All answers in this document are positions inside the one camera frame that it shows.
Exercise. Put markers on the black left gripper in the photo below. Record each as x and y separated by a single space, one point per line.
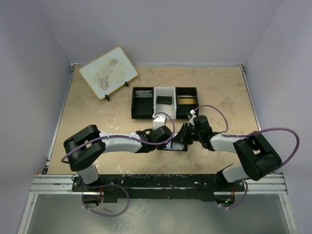
165 134

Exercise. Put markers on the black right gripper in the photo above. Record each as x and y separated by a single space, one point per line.
186 134

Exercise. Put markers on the black leather card holder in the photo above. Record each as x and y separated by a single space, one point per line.
172 146

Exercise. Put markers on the black and white tray organizer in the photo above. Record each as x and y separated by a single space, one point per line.
144 108

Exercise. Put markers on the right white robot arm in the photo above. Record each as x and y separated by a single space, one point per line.
256 155

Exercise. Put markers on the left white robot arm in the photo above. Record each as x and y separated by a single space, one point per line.
83 148

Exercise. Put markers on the black card in tray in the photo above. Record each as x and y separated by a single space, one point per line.
166 100

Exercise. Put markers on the gold card in tray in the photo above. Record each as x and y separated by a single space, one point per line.
186 100

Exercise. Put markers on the silver card in tray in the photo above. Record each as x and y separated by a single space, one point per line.
143 93

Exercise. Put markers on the yellow-framed whiteboard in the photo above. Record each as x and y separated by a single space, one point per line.
109 72

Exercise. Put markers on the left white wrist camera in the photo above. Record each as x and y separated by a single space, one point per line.
159 120

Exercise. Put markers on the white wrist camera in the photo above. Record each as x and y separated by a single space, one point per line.
191 116
159 120

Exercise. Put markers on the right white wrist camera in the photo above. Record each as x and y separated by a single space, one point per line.
191 116

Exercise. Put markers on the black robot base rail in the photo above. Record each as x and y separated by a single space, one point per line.
204 187

